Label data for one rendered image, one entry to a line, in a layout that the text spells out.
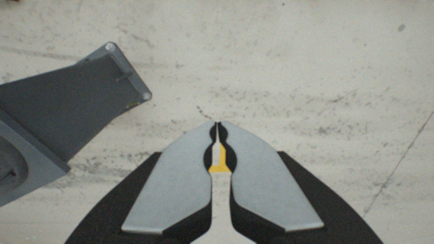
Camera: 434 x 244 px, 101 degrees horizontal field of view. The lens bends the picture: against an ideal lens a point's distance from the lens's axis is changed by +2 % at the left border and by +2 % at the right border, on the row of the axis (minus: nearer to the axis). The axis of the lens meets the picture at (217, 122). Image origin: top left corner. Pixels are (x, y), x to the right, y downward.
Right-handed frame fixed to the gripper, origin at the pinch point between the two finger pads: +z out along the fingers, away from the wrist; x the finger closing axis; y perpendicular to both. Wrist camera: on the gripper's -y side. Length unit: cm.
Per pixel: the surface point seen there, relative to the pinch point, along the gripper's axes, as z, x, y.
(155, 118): 83, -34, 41
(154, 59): 83, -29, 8
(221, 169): 83, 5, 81
